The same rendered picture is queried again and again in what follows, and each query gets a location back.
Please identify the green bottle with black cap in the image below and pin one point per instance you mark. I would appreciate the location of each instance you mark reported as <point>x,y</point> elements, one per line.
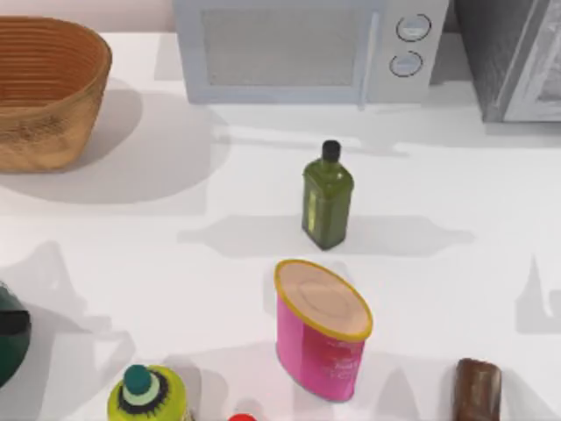
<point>326,201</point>

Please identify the pink can with yellow rim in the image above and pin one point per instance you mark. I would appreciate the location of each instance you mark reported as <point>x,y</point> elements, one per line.
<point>322,337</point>

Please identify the pale microwave oven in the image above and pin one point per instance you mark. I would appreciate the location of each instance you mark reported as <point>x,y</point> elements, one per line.
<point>280,48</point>

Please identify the round microwave knob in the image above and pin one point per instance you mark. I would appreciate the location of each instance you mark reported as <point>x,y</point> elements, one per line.
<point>413,26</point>
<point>406,63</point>

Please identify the red cap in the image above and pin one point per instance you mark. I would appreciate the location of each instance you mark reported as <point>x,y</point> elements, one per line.
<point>242,417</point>

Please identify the yellow-green bottle with teal cap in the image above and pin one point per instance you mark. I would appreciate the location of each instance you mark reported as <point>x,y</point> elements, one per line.
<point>146,394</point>

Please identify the brown woven basket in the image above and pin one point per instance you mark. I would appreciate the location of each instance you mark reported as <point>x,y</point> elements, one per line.
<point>44,96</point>

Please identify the brown cylinder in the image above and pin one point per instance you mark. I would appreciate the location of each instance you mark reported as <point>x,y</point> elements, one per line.
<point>477,390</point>

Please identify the dark green round object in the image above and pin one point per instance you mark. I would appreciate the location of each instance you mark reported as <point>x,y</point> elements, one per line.
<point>11,337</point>

